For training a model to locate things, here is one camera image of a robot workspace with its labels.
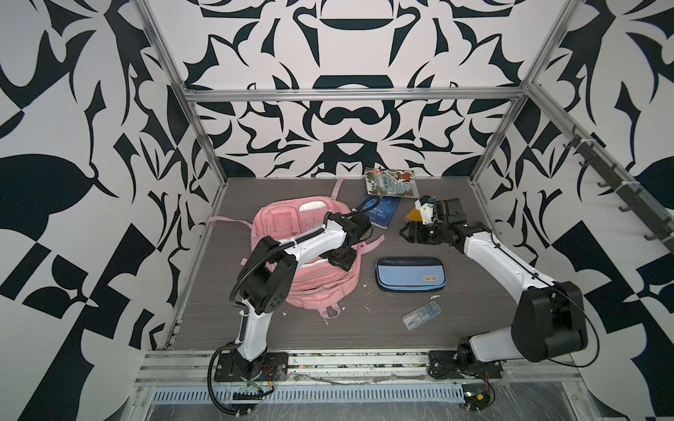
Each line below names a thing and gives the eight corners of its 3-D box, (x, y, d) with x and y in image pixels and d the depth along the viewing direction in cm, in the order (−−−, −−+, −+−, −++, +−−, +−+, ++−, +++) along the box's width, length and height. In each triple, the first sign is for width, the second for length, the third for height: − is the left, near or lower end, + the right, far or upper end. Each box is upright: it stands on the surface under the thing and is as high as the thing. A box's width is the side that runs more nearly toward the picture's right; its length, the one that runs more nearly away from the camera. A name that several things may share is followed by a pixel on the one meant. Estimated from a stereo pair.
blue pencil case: (377, 292, 89) (378, 287, 86) (374, 260, 96) (375, 255, 93) (446, 292, 89) (450, 288, 86) (438, 260, 96) (441, 255, 93)
